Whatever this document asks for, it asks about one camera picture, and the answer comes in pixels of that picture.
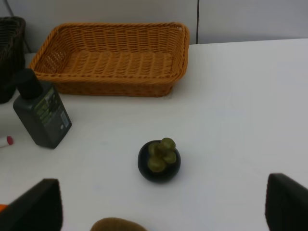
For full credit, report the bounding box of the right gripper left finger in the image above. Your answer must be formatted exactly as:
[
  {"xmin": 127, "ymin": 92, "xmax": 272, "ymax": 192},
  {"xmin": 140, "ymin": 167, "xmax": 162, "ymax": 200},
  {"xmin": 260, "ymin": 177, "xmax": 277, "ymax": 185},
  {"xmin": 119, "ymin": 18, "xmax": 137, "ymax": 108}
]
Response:
[{"xmin": 0, "ymin": 179, "xmax": 63, "ymax": 231}]

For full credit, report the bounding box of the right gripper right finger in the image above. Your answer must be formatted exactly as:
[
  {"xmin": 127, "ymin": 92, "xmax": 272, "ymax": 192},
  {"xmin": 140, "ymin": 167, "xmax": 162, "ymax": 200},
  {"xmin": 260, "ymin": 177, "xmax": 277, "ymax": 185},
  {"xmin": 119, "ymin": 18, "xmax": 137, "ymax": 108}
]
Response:
[{"xmin": 265, "ymin": 173, "xmax": 308, "ymax": 231}]

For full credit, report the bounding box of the orange tangerine fruit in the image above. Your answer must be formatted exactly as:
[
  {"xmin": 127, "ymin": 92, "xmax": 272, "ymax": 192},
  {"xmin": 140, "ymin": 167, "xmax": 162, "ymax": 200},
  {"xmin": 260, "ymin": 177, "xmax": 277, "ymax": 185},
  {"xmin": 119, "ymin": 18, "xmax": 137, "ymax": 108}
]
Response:
[{"xmin": 0, "ymin": 204, "xmax": 8, "ymax": 212}]

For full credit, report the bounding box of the brown kiwi fruit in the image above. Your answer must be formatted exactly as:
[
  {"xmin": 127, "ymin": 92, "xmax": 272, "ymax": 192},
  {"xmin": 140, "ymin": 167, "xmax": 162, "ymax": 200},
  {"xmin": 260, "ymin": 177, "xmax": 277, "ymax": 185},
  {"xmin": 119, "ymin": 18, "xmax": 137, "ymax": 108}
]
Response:
[{"xmin": 90, "ymin": 218, "xmax": 147, "ymax": 231}]

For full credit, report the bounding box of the white pink-tipped marker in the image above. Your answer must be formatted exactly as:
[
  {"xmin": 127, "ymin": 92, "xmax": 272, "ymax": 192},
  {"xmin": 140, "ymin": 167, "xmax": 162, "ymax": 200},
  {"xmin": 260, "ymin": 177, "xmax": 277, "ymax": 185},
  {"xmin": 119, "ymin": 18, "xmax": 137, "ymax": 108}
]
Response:
[{"xmin": 0, "ymin": 136, "xmax": 14, "ymax": 148}]

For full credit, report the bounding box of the black square bottle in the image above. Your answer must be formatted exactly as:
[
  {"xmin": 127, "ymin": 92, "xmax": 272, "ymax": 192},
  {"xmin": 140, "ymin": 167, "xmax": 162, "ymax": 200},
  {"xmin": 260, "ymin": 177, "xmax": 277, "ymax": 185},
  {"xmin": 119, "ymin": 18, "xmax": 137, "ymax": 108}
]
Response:
[{"xmin": 13, "ymin": 69, "xmax": 72, "ymax": 149}]

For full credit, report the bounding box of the dark mangosteen fruit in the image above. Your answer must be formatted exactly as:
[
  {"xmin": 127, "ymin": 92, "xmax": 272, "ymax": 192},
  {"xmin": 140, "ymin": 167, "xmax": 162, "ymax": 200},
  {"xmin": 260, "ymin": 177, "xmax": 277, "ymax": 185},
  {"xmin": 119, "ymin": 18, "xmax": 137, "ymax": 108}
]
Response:
[{"xmin": 138, "ymin": 138, "xmax": 181, "ymax": 184}]

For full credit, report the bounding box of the orange wicker basket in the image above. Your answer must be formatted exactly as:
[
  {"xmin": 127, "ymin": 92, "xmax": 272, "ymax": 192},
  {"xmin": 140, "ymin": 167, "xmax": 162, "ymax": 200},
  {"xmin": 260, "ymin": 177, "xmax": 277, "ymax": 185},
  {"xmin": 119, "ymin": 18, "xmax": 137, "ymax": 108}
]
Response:
[{"xmin": 29, "ymin": 23, "xmax": 190, "ymax": 97}]

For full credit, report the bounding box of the dark brown wicker basket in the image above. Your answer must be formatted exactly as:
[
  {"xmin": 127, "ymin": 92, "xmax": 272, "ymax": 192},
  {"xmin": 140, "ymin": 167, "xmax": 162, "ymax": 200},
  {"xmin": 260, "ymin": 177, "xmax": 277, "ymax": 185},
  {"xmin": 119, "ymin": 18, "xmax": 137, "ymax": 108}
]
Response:
[{"xmin": 0, "ymin": 16, "xmax": 26, "ymax": 104}]

